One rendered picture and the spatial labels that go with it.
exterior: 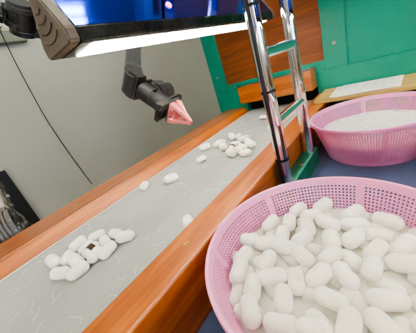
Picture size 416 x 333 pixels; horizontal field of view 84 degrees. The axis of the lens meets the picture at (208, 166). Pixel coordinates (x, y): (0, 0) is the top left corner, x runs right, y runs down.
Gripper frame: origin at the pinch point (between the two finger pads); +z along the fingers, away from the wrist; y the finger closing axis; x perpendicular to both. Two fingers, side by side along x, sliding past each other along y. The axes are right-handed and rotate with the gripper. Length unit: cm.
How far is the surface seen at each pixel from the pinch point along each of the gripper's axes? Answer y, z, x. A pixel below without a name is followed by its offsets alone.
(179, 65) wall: 143, -114, 59
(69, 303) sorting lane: -48, 17, 0
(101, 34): -28.8, 1.7, -27.1
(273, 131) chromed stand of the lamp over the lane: -12.2, 24.8, -18.2
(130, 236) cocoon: -35.9, 15.7, -0.7
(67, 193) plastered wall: 10, -120, 163
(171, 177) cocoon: -17.2, 9.1, 4.1
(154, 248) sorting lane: -35.6, 20.8, -3.3
